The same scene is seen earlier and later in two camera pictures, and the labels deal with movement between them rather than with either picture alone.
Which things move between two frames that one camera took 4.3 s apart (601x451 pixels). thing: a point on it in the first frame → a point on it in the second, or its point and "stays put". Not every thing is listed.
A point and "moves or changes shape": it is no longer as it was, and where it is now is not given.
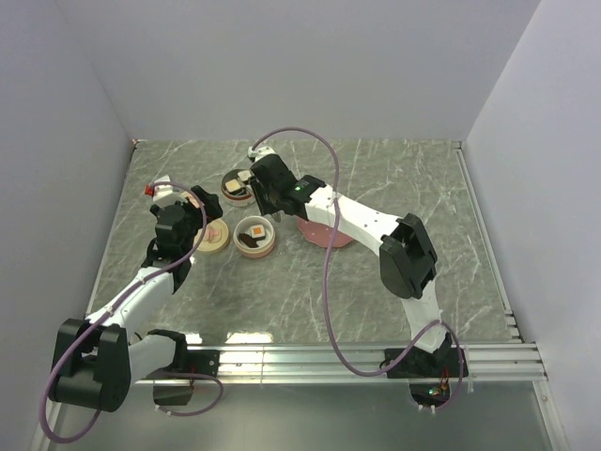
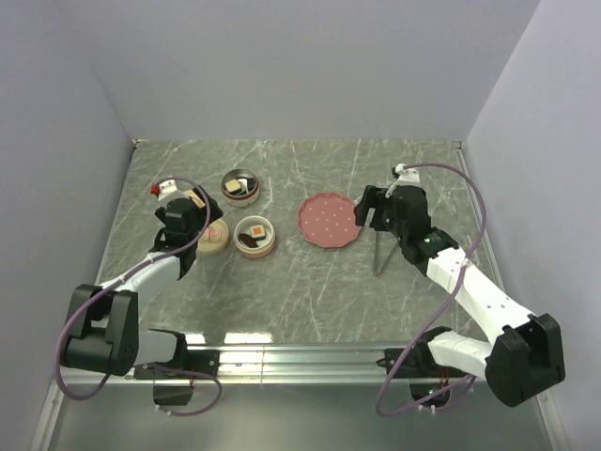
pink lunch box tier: (265, 246) stays put
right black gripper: (265, 208) → (373, 197)
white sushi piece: (244, 175) → (243, 183)
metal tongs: (277, 216) moves or changes shape
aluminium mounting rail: (338, 364) stays put
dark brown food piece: (247, 240) stays put
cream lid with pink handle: (215, 237) stays put
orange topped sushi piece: (257, 232) stays put
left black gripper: (211, 203) stays put
